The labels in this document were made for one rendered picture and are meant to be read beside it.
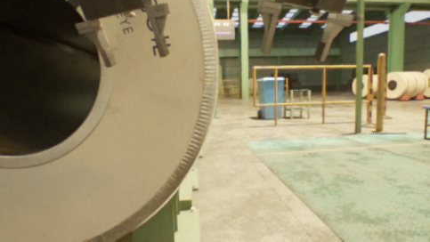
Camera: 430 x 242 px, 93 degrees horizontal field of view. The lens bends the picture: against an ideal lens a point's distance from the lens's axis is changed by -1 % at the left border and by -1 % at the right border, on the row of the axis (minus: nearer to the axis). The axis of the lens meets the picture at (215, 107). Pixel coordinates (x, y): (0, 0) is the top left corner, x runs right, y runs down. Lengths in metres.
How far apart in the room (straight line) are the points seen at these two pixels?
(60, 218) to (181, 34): 0.66
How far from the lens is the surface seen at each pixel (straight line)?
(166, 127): 0.65
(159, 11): 0.46
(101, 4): 0.50
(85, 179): 0.76
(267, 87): 4.78
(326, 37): 0.54
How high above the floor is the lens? 0.69
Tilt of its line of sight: 5 degrees down
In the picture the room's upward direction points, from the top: 2 degrees counter-clockwise
